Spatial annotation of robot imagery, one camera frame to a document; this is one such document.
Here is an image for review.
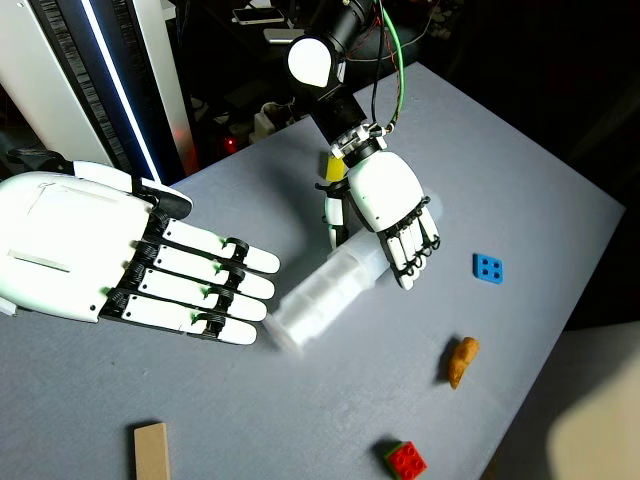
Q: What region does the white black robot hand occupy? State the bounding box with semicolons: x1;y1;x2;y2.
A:
315;149;443;291
0;159;282;347

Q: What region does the yellow toy block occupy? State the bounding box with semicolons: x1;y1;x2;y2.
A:
323;153;349;184

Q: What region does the blue four-hole toy block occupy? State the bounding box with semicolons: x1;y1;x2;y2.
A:
471;252;506;285

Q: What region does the white crumpled item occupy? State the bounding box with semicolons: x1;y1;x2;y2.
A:
253;101;302;137

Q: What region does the white robot body column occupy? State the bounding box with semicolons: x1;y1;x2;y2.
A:
0;0;195;182

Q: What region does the grey power bank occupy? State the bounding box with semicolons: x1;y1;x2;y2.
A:
262;27;307;46

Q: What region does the orange-brown toy food piece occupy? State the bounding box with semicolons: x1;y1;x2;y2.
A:
446;336;482;391

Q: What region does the smartphone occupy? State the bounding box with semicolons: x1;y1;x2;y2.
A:
231;6;286;27

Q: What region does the plain wooden block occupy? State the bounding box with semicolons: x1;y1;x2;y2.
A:
132;421;173;480

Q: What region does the green toy building brick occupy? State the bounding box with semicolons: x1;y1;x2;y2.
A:
381;439;404;474

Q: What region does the red toy building brick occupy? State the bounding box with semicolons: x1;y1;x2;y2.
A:
387;440;429;480

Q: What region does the green cable of arm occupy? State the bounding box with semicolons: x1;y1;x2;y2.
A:
380;0;410;130

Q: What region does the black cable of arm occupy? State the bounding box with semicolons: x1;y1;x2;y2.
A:
368;0;389;126

